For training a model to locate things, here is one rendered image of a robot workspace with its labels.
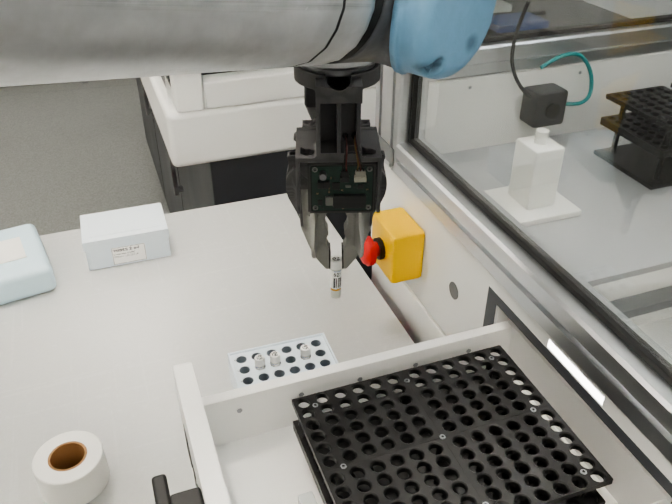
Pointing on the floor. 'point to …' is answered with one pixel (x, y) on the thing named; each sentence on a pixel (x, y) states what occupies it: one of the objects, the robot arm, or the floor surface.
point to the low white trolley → (167, 338)
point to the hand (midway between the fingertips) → (336, 252)
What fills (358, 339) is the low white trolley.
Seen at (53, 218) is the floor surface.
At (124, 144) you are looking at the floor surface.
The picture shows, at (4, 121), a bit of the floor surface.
